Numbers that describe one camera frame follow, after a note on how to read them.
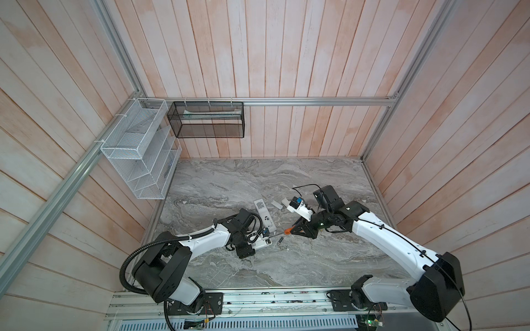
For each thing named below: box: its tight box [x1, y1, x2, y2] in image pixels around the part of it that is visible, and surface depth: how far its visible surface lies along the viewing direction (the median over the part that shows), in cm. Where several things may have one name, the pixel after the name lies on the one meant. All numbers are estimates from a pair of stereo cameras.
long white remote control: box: [253, 198, 277, 234], surface depth 97 cm
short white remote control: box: [251, 238, 273, 249], surface depth 88 cm
